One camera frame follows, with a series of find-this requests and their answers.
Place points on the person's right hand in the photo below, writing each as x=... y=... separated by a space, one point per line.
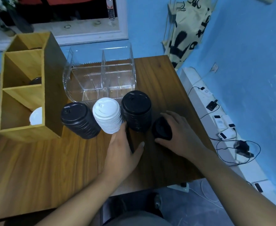
x=187 y=143

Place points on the person's left hand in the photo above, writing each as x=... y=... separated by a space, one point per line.
x=121 y=162

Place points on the large black cup lid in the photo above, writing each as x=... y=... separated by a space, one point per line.
x=161 y=128

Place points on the white domed cup lid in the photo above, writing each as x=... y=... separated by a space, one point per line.
x=107 y=115

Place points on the short stack of black lids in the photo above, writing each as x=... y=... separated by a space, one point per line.
x=136 y=110

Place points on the white lids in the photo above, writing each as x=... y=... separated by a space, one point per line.
x=36 y=117

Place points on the wooden three-compartment organizer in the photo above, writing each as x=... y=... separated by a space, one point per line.
x=53 y=91

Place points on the person's left forearm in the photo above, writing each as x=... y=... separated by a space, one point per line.
x=81 y=202

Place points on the white power adapter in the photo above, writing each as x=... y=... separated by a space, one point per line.
x=178 y=187

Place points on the dark shoe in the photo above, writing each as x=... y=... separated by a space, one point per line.
x=158 y=201

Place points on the grey shirt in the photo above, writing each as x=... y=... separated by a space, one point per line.
x=140 y=220

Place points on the clear plastic container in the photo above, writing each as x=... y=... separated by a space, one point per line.
x=128 y=75

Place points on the cream tote bag black print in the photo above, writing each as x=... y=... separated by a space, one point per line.
x=189 y=32

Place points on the clear plastic water bottle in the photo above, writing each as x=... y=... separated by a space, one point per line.
x=110 y=9

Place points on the dark glass vase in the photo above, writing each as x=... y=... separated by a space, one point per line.
x=21 y=23

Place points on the small potted plant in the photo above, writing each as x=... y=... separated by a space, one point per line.
x=3 y=29

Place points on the white wall socket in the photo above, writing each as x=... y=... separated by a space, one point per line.
x=214 y=67

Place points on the white window frame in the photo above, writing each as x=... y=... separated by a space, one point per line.
x=93 y=36

